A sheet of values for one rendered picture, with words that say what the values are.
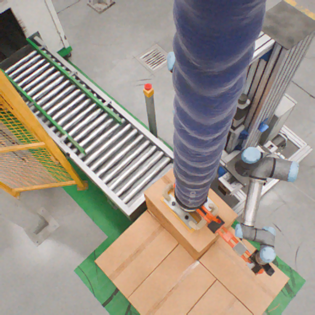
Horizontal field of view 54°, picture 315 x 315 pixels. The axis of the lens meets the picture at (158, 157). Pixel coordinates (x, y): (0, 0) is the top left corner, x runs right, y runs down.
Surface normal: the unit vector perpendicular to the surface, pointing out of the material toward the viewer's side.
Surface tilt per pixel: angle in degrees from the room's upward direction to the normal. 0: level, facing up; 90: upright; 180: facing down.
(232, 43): 77
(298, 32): 0
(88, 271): 0
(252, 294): 0
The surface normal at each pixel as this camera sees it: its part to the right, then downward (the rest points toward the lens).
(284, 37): -0.04, -0.43
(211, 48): -0.32, 0.74
